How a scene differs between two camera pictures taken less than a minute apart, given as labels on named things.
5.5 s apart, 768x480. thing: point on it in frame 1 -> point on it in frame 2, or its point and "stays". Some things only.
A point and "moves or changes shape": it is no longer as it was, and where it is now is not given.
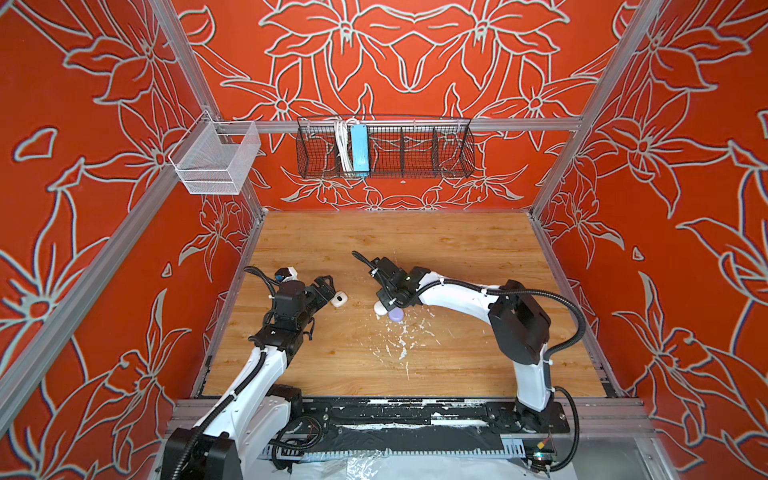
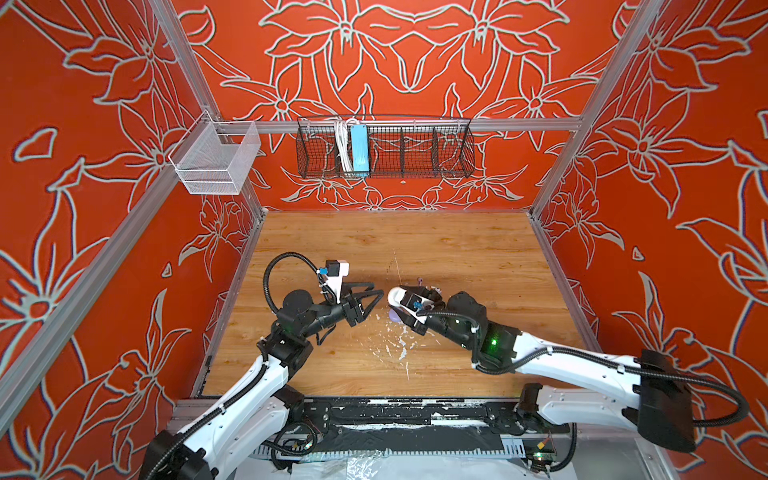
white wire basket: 214,158 stays
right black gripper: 383,300 -> 410,322
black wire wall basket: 400,147 stays
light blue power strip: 360,150 stays
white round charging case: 379,308 moves or changes shape
